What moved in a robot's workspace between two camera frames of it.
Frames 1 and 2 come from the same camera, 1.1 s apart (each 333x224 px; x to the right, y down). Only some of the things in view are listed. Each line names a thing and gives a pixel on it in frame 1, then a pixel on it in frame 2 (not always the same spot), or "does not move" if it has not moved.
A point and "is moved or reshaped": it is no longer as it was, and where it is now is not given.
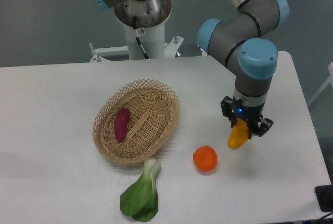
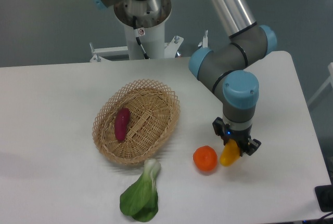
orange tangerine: x=205 y=158 does not move
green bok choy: x=140 y=199 does not move
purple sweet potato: x=121 y=123 does not move
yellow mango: x=239 y=134 is moved or reshaped
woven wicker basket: x=133 y=123 does not move
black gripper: x=234 y=107 to x=246 y=145
